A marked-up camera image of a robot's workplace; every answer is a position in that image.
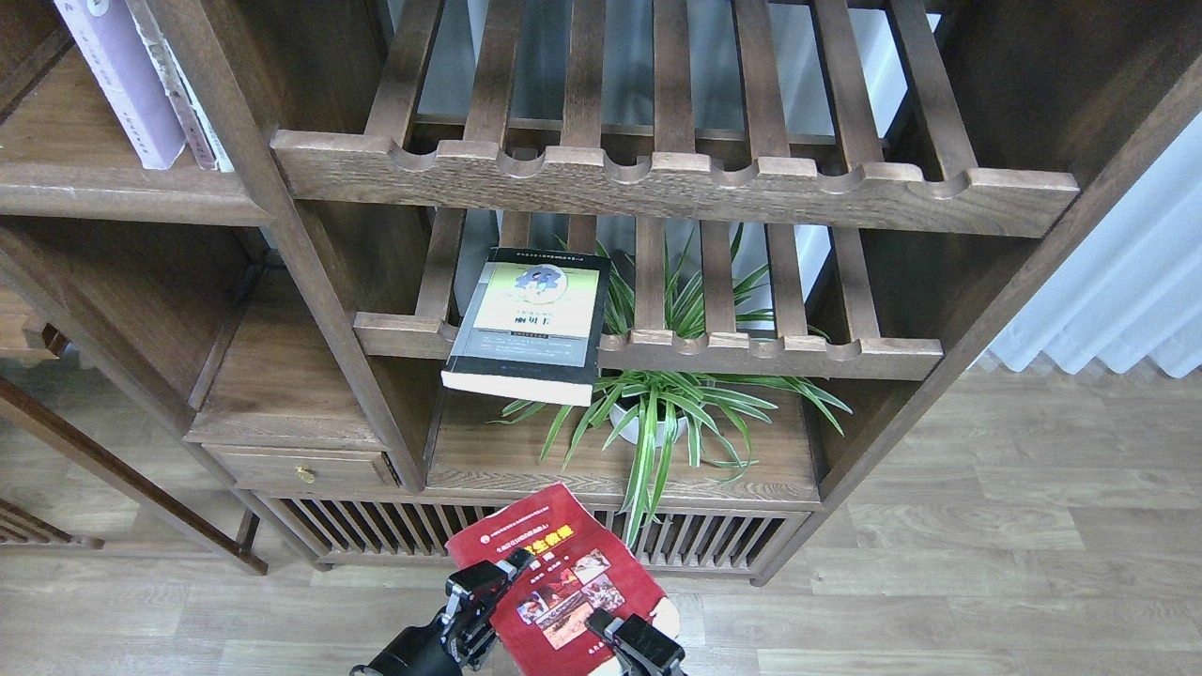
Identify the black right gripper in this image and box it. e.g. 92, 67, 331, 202
585, 607, 686, 675

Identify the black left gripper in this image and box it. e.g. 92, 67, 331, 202
352, 548, 536, 675

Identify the red cover book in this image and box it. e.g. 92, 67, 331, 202
446, 484, 680, 675

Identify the lavender cover book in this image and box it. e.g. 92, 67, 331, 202
55, 1, 186, 170

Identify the white plant pot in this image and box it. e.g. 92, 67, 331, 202
609, 396, 690, 447

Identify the green spider plant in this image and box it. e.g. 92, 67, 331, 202
540, 245, 853, 548

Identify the black and green book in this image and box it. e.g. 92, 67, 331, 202
441, 247, 612, 407

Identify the dark wooden bookshelf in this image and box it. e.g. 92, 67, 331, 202
2, 1, 1200, 585

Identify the worn standing book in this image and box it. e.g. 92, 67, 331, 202
126, 1, 236, 173

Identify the white curtain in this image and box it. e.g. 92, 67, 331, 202
978, 118, 1201, 376

